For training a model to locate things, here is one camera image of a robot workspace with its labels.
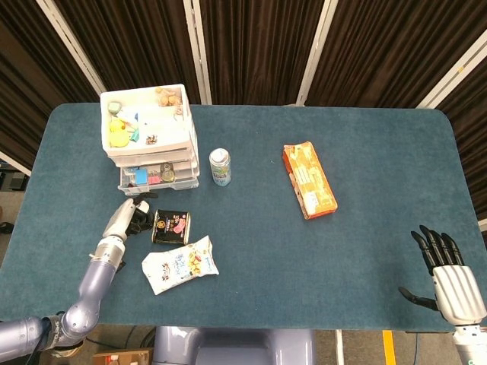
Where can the dark brown curtain panel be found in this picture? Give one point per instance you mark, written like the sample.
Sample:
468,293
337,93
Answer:
30,76
133,42
258,49
388,49

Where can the clear plastic drawer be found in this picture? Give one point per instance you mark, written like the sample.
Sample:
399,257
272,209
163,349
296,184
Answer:
152,152
152,161

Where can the teal plastic piece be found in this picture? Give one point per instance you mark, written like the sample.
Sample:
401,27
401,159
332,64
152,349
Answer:
134,135

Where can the blue felt table mat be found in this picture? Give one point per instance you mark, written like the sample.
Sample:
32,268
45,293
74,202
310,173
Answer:
266,266

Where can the black luncheon meat tin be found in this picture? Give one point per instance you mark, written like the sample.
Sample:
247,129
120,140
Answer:
173,227

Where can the green eraser block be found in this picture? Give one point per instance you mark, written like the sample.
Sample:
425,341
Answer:
114,107

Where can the white plastic drawer organizer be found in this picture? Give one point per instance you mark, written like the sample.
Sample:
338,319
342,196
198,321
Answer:
171,125

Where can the black binder clips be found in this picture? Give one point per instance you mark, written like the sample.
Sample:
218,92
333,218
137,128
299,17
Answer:
152,140

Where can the metal keyring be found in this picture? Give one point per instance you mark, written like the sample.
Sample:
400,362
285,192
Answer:
179,111

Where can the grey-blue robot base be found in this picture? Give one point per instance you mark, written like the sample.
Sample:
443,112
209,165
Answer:
236,346

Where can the blue small box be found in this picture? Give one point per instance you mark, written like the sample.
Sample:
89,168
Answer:
141,176

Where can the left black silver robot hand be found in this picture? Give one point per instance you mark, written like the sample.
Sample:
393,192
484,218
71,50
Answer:
119,220

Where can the cardboard box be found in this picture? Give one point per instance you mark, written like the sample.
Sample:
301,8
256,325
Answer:
121,357

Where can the white partition pole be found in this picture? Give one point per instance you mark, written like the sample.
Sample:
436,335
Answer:
72,43
316,53
452,74
198,49

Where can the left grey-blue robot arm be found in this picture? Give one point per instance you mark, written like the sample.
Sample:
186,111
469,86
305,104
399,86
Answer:
95,273

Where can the orange biscuit box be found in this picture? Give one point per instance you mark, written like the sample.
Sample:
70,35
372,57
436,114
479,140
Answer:
310,178

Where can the yellow rubber duck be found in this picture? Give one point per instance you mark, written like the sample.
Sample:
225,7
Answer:
118,134

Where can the pink binder clips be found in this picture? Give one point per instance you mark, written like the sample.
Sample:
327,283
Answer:
154,178

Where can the white snack bag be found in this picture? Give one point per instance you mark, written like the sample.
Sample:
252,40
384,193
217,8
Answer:
179,266

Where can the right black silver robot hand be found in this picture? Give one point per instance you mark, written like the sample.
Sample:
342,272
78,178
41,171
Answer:
454,291

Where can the brown plush bear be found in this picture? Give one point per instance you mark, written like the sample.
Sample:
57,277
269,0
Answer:
168,97

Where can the green white drink can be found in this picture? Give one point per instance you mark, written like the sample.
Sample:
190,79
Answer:
220,167

